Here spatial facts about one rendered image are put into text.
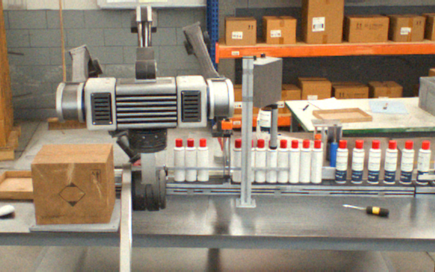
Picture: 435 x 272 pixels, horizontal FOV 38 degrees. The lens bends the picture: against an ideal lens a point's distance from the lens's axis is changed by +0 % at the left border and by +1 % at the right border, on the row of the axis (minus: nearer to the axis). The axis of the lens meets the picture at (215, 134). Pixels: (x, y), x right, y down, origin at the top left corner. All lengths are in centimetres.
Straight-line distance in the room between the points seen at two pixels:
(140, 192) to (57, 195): 57
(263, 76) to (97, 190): 83
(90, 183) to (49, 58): 475
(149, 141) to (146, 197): 20
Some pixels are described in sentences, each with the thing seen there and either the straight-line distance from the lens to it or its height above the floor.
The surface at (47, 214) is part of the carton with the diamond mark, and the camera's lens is 271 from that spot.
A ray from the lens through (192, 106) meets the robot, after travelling 210.
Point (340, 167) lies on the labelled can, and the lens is 299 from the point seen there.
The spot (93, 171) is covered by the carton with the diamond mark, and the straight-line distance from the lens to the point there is 260.
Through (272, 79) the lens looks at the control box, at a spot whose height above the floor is 140.
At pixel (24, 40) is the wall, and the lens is 730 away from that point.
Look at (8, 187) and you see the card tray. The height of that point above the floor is 83.
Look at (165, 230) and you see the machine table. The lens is 264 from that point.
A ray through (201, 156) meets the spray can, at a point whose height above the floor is 101.
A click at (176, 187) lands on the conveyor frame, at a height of 87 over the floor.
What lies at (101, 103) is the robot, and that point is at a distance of 209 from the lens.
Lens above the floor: 199
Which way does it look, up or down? 18 degrees down
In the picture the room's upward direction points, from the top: straight up
